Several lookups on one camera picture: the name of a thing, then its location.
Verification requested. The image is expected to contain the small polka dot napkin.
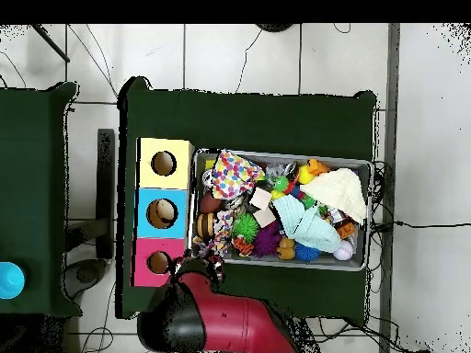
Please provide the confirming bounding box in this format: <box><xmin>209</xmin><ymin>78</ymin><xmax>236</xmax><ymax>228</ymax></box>
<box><xmin>192</xmin><ymin>210</ymin><xmax>236</xmax><ymax>257</ymax></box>

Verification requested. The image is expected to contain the shallow clear mesh bin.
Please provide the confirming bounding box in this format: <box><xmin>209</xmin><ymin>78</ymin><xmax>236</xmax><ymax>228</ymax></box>
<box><xmin>187</xmin><ymin>147</ymin><xmax>374</xmax><ymax>272</ymax></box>

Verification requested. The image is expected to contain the wooden box with three holes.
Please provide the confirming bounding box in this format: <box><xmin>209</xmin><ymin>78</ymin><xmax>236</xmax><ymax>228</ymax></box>
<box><xmin>130</xmin><ymin>137</ymin><xmax>195</xmax><ymax>289</ymax></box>

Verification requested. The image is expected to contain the large polka dot napkin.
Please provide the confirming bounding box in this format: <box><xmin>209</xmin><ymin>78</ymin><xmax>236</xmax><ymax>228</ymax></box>
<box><xmin>211</xmin><ymin>148</ymin><xmax>267</xmax><ymax>200</ymax></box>

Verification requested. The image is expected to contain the plain wooden cube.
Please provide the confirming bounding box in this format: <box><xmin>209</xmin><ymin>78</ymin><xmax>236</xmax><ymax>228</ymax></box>
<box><xmin>248</xmin><ymin>186</ymin><xmax>273</xmax><ymax>211</ymax></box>

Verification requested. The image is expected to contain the green spiky ball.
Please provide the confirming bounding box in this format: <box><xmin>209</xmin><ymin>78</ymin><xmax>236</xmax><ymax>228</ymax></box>
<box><xmin>232</xmin><ymin>211</ymin><xmax>260</xmax><ymax>245</ymax></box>

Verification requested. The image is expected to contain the toy hamburger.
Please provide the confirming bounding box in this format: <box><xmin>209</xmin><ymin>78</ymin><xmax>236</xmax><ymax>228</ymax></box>
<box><xmin>195</xmin><ymin>211</ymin><xmax>216</xmax><ymax>239</ymax></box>

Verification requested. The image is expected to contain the plush tiger toy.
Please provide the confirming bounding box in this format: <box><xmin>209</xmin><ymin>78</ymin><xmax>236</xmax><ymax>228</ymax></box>
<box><xmin>232</xmin><ymin>234</ymin><xmax>256</xmax><ymax>257</ymax></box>

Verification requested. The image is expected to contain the purple spiky toy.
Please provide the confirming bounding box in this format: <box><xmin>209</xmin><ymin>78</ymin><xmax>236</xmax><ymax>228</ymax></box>
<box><xmin>251</xmin><ymin>221</ymin><xmax>282</xmax><ymax>257</ymax></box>

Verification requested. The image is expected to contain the large dark green tablecloth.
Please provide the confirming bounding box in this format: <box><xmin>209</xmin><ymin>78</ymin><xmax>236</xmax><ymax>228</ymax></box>
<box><xmin>116</xmin><ymin>75</ymin><xmax>378</xmax><ymax>326</ymax></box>

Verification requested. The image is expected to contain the mint green cloth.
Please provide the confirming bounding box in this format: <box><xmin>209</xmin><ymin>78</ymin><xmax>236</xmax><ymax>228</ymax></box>
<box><xmin>272</xmin><ymin>194</ymin><xmax>342</xmax><ymax>254</ymax></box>

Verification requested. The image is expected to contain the cream knitted cloth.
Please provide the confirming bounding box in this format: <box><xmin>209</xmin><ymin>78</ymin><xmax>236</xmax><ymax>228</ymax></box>
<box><xmin>299</xmin><ymin>167</ymin><xmax>368</xmax><ymax>224</ymax></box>

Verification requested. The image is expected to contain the black stand bar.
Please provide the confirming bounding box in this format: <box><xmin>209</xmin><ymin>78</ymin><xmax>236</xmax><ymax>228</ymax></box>
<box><xmin>96</xmin><ymin>128</ymin><xmax>116</xmax><ymax>260</ymax></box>

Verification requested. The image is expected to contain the dark green side tablecloth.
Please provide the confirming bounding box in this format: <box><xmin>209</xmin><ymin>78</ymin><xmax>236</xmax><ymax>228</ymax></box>
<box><xmin>0</xmin><ymin>81</ymin><xmax>83</xmax><ymax>318</ymax></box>

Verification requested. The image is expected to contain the black metal rod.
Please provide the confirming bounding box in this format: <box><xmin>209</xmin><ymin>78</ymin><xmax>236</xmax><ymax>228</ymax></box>
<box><xmin>30</xmin><ymin>23</ymin><xmax>71</xmax><ymax>63</ymax></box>

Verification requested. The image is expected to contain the blue plastic cup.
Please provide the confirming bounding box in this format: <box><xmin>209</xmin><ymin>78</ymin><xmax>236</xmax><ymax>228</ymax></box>
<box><xmin>0</xmin><ymin>261</ymin><xmax>26</xmax><ymax>300</ymax></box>

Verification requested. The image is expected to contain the black power cable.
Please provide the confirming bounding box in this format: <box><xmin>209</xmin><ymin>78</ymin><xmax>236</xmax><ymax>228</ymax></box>
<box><xmin>371</xmin><ymin>219</ymin><xmax>471</xmax><ymax>233</ymax></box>

